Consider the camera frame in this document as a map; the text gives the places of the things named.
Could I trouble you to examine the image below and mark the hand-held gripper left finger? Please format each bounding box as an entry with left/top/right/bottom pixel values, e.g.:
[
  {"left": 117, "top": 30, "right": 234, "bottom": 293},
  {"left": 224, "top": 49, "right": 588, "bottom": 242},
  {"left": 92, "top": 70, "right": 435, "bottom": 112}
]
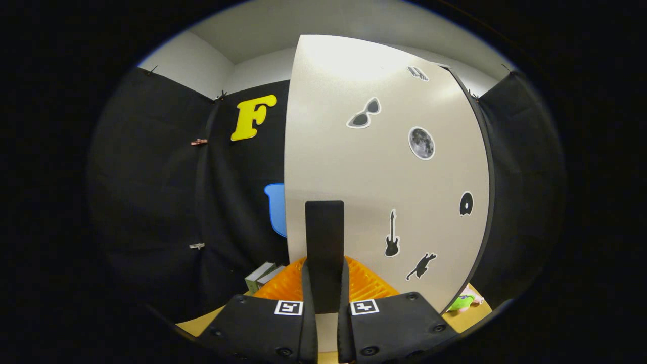
[{"left": 200, "top": 257, "right": 319, "bottom": 364}]

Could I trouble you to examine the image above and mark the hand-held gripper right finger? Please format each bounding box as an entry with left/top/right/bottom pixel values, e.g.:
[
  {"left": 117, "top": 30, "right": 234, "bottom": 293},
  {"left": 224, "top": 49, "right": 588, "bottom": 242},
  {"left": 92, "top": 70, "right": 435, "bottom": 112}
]
[{"left": 338, "top": 255, "right": 458, "bottom": 364}]

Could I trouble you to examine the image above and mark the black door handle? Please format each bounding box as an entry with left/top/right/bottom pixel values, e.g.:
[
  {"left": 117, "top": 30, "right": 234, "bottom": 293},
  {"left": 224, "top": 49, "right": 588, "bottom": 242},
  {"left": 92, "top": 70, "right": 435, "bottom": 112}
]
[{"left": 305, "top": 200, "right": 345, "bottom": 314}]

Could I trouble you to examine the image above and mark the beige cabinet door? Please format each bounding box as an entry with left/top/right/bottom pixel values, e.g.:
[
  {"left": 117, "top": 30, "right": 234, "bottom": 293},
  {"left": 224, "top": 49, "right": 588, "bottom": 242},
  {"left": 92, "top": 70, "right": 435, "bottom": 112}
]
[{"left": 284, "top": 34, "right": 491, "bottom": 352}]

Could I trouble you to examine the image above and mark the thin brown book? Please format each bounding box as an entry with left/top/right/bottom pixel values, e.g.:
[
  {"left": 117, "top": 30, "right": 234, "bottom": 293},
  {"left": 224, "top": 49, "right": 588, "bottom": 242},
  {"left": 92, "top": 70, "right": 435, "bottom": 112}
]
[{"left": 255, "top": 266, "right": 286, "bottom": 291}]

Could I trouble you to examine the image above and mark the pale green book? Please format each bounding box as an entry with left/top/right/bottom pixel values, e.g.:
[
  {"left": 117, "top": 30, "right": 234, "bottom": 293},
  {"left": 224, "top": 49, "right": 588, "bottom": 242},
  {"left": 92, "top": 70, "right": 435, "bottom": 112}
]
[{"left": 245, "top": 261, "right": 278, "bottom": 294}]

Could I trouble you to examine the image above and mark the green plush toy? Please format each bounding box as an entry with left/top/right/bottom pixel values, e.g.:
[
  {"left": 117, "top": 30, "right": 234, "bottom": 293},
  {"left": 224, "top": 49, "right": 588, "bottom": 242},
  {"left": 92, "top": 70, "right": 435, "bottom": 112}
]
[{"left": 447, "top": 286, "right": 484, "bottom": 312}]

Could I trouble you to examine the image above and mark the black backdrop cloth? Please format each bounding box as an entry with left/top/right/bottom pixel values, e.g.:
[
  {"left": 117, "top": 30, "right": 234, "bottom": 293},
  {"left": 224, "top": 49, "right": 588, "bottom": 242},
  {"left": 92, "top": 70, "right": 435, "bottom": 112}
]
[{"left": 86, "top": 66, "right": 564, "bottom": 324}]

